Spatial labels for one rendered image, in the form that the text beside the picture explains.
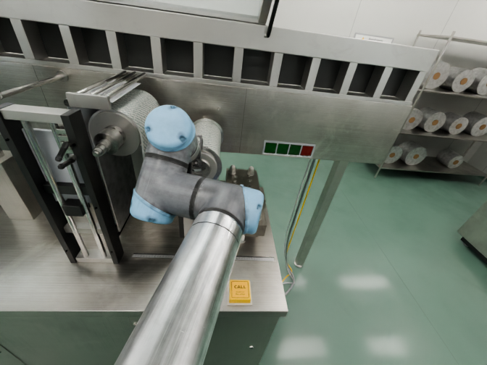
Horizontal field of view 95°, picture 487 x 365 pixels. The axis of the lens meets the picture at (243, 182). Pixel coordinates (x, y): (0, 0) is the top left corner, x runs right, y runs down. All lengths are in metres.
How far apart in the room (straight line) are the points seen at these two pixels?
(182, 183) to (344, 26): 3.36
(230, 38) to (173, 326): 0.89
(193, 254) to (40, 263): 0.84
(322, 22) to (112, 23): 2.78
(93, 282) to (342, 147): 1.16
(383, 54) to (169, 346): 1.11
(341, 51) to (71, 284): 1.26
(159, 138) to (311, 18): 3.17
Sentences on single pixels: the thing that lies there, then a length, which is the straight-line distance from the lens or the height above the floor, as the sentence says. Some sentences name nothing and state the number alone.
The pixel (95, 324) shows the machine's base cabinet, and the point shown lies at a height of 0.74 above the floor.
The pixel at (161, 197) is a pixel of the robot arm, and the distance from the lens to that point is 0.38.
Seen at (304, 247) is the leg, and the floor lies 0.27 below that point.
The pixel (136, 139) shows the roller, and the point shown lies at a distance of 0.76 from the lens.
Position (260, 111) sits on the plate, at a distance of 1.02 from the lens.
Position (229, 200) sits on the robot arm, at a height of 1.43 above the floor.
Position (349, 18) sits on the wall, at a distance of 3.60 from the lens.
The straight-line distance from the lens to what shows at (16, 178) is 1.17.
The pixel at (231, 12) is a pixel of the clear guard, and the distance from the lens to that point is 0.99.
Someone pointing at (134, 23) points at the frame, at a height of 1.61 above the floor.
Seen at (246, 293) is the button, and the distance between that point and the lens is 0.83.
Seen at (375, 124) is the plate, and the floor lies 1.34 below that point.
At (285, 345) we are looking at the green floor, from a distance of 1.80.
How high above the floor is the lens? 1.64
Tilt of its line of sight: 35 degrees down
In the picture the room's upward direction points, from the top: 8 degrees clockwise
